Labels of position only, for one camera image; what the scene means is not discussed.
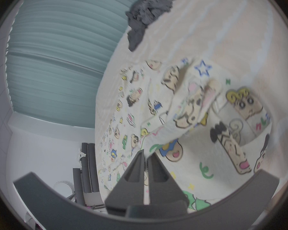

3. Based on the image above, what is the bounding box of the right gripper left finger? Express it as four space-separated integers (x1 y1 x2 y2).
104 149 145 215

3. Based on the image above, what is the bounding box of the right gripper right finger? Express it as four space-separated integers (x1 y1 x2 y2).
147 153 189 213

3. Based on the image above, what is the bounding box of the white printed pyjama top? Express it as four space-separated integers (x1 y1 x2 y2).
96 58 272 213

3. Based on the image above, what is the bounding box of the bed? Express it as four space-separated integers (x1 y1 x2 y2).
95 0 288 201

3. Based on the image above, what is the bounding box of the black chest of drawers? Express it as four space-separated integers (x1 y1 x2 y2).
72 142 101 204

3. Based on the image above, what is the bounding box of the round white mirror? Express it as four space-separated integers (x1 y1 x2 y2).
54 181 75 194

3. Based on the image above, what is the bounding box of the blue-green curtain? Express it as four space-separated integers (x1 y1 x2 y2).
6 48 106 129
7 0 144 74

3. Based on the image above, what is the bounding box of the grey garment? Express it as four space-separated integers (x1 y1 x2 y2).
125 0 174 31

